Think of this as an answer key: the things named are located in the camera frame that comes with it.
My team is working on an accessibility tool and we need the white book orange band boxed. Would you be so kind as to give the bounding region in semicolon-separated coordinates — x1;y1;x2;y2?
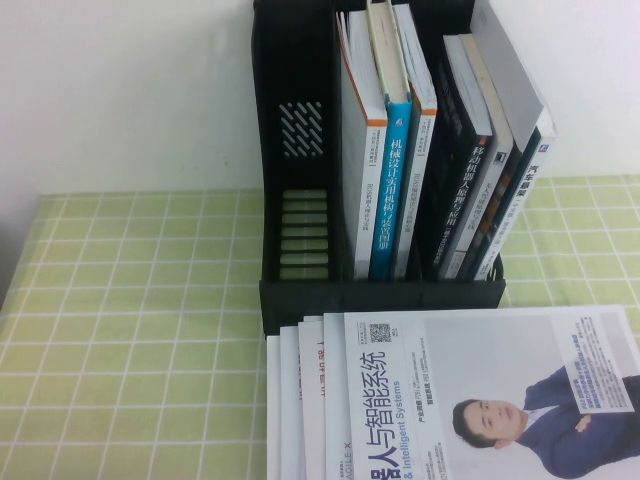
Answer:
335;9;390;280
392;3;440;280

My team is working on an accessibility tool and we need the blue hardcover book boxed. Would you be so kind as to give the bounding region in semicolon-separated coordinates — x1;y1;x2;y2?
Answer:
366;0;415;280

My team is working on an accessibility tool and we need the black spine book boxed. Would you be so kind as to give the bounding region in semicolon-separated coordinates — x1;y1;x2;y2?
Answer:
424;33;495;280

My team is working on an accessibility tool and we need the black plastic book holder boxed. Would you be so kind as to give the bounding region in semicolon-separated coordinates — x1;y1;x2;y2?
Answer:
252;0;507;342

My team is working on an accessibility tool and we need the grey book orange-black spine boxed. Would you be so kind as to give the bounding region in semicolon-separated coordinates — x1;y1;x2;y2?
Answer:
452;32;516;280

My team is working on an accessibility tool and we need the white magazine red text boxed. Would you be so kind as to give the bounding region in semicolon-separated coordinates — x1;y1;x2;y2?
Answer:
298;319;330;480

